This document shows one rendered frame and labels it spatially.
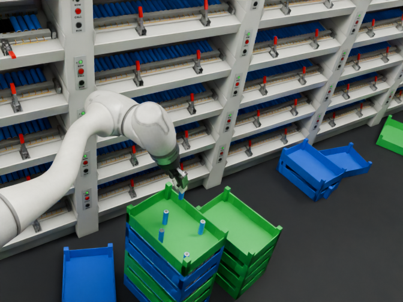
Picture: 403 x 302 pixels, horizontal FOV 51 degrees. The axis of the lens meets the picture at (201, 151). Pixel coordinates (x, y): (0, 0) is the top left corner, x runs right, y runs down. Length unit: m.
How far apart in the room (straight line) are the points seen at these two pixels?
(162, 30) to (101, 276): 1.03
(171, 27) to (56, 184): 0.83
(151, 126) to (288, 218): 1.29
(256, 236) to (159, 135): 0.81
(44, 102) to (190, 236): 0.67
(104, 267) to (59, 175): 1.01
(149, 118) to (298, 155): 1.53
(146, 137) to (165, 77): 0.58
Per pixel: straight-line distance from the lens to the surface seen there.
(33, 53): 1.37
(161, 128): 1.10
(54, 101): 1.50
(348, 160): 2.75
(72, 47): 1.40
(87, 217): 1.92
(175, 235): 1.50
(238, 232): 1.77
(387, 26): 2.66
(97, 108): 1.18
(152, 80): 1.63
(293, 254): 2.09
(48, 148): 1.62
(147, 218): 1.54
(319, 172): 2.44
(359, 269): 2.18
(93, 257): 1.93
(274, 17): 1.84
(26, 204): 0.88
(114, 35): 1.47
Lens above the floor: 1.58
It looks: 40 degrees down
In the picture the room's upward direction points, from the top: 11 degrees clockwise
